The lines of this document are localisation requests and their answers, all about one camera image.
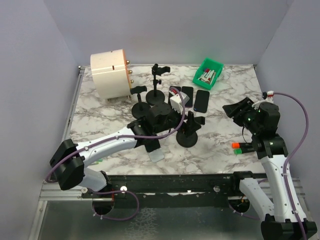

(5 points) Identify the orange capped marker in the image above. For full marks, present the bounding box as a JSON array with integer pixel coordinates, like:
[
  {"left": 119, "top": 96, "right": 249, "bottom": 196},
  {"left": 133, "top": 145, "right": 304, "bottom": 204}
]
[{"left": 231, "top": 142, "right": 252, "bottom": 149}]

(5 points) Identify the black phone stand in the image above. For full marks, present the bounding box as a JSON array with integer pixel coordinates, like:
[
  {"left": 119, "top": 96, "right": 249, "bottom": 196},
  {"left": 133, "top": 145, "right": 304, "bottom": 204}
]
[
  {"left": 145, "top": 63, "right": 171, "bottom": 106},
  {"left": 130, "top": 85, "right": 151, "bottom": 119}
]

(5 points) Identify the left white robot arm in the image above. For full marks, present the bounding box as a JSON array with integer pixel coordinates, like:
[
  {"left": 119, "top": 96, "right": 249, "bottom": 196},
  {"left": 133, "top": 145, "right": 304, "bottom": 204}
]
[{"left": 45, "top": 102, "right": 205, "bottom": 198}]

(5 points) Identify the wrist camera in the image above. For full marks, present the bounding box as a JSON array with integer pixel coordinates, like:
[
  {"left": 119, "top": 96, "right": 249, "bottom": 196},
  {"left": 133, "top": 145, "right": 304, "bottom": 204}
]
[
  {"left": 168, "top": 92, "right": 190, "bottom": 114},
  {"left": 252, "top": 90, "right": 275, "bottom": 110}
]

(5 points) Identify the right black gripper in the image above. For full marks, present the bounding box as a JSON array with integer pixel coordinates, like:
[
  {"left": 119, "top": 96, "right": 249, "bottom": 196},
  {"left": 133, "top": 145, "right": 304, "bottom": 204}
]
[{"left": 223, "top": 96, "right": 262, "bottom": 134}]

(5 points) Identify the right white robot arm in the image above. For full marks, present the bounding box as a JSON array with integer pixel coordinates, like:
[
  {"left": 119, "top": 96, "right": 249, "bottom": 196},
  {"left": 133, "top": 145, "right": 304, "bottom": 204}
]
[{"left": 222, "top": 97, "right": 318, "bottom": 240}]

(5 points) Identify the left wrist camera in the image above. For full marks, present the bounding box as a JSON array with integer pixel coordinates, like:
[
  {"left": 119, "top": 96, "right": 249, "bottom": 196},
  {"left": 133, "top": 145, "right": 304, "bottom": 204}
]
[{"left": 168, "top": 92, "right": 190, "bottom": 114}]

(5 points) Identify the silver edged black phone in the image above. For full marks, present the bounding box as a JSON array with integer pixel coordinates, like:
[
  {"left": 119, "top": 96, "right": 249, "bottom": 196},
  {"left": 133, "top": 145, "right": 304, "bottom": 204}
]
[{"left": 169, "top": 86, "right": 181, "bottom": 95}]

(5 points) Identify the silver flat phone stand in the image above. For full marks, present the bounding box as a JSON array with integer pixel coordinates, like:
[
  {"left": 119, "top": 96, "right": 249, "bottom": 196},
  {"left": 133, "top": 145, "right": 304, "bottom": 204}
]
[{"left": 148, "top": 148, "right": 165, "bottom": 163}]

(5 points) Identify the cream cylindrical box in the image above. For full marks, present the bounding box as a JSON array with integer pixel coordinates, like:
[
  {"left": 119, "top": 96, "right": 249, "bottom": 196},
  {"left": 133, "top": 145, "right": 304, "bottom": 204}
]
[{"left": 90, "top": 49, "right": 132, "bottom": 100}]

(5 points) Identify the black mounting rail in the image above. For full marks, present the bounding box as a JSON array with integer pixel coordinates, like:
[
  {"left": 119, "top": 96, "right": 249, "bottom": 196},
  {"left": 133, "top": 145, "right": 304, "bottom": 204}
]
[{"left": 81, "top": 173, "right": 243, "bottom": 208}]

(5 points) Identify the green capped marker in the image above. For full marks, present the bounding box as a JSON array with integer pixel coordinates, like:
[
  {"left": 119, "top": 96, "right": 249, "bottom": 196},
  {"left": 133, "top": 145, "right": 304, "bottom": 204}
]
[{"left": 233, "top": 147, "right": 255, "bottom": 155}]

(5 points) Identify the purple edged black phone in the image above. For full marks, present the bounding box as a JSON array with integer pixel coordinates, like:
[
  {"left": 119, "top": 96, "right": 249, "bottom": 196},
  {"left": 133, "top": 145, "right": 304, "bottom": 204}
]
[{"left": 181, "top": 86, "right": 194, "bottom": 108}]

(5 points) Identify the green plastic bin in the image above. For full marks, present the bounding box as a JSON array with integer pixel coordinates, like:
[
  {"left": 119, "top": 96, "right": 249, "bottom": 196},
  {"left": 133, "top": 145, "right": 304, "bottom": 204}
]
[{"left": 192, "top": 58, "right": 224, "bottom": 90}]

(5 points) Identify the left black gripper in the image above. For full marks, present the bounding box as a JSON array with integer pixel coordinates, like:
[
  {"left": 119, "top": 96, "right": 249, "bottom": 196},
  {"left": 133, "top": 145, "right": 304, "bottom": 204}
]
[{"left": 154, "top": 103, "right": 201, "bottom": 137}]

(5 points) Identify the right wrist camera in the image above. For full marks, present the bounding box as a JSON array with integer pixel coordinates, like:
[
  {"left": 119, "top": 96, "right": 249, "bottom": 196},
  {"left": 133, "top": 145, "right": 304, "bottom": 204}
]
[{"left": 252, "top": 90, "right": 275, "bottom": 110}]

